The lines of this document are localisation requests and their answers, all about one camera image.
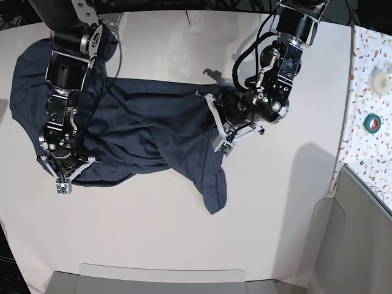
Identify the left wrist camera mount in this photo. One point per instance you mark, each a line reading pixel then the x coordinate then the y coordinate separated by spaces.
pixel 226 143

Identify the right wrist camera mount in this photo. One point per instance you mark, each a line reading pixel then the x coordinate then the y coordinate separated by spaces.
pixel 64 186

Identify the terrazzo patterned side board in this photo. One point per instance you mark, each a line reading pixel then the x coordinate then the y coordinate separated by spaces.
pixel 368 155

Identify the dark blue t-shirt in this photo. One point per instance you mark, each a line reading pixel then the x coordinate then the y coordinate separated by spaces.
pixel 145 126

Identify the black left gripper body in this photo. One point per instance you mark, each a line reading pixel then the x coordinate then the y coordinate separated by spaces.
pixel 233 115

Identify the green tape roll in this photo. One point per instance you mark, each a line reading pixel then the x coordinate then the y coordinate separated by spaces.
pixel 372 123

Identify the clear tape spool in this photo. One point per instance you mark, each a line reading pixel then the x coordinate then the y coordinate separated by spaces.
pixel 379 80

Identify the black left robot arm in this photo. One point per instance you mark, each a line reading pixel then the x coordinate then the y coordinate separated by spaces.
pixel 264 73

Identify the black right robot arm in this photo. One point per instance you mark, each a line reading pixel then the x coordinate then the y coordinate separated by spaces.
pixel 75 34

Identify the grey bin front edge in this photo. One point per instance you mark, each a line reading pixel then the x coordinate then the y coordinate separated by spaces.
pixel 112 279

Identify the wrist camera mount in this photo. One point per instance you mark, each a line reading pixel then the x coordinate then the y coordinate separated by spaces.
pixel 64 186
pixel 226 143

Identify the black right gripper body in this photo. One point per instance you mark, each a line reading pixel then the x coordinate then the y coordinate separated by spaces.
pixel 66 161

